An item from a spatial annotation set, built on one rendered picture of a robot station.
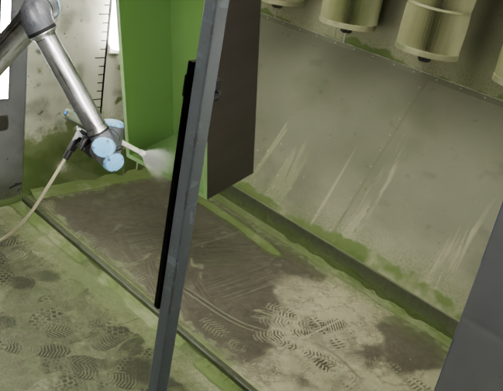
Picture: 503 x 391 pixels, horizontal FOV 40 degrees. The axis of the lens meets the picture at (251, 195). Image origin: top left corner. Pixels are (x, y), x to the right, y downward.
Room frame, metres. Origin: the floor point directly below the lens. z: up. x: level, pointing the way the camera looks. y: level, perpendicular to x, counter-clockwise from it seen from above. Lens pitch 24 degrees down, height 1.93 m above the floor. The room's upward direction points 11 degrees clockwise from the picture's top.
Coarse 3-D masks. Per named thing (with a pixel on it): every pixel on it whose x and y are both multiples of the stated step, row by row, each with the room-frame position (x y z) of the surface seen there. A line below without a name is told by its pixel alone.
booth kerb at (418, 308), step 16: (224, 192) 4.01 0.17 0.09; (240, 192) 3.92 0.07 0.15; (256, 208) 3.83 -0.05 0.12; (272, 224) 3.72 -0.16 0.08; (288, 224) 3.65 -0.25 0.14; (304, 240) 3.56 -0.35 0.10; (320, 240) 3.49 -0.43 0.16; (320, 256) 3.47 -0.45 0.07; (336, 256) 3.40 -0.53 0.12; (352, 256) 3.35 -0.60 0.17; (352, 272) 3.32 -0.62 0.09; (368, 272) 3.26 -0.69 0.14; (368, 288) 3.24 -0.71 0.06; (384, 288) 3.18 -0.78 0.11; (400, 288) 3.12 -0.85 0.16; (400, 304) 3.10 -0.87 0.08; (416, 304) 3.05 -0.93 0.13; (432, 304) 3.01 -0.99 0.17; (432, 320) 2.98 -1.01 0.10; (448, 320) 2.93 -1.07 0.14; (448, 336) 2.91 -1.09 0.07
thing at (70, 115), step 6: (66, 114) 2.92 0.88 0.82; (72, 114) 2.93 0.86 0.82; (72, 120) 2.93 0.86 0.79; (78, 120) 2.95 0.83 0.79; (78, 126) 2.96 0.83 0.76; (72, 138) 2.97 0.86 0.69; (78, 138) 2.96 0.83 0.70; (72, 144) 2.94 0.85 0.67; (126, 144) 3.13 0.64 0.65; (72, 150) 2.94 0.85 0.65; (132, 150) 3.16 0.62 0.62; (138, 150) 3.18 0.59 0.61; (66, 156) 2.93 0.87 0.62
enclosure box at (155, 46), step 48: (144, 0) 3.44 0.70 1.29; (192, 0) 3.48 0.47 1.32; (240, 0) 3.10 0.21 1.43; (144, 48) 3.47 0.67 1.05; (192, 48) 3.53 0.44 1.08; (240, 48) 3.14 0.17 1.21; (144, 96) 3.50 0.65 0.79; (240, 96) 3.19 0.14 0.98; (144, 144) 3.53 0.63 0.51; (240, 144) 3.24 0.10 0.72
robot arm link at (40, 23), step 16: (32, 0) 2.62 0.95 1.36; (32, 16) 2.56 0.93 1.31; (48, 16) 2.59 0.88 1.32; (32, 32) 2.55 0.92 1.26; (48, 32) 2.56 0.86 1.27; (48, 48) 2.56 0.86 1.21; (48, 64) 2.59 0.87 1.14; (64, 64) 2.58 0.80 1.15; (64, 80) 2.57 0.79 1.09; (80, 80) 2.60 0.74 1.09; (80, 96) 2.58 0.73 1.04; (80, 112) 2.57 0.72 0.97; (96, 112) 2.60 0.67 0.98; (96, 128) 2.58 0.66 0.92; (96, 144) 2.56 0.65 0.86; (112, 144) 2.58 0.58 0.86
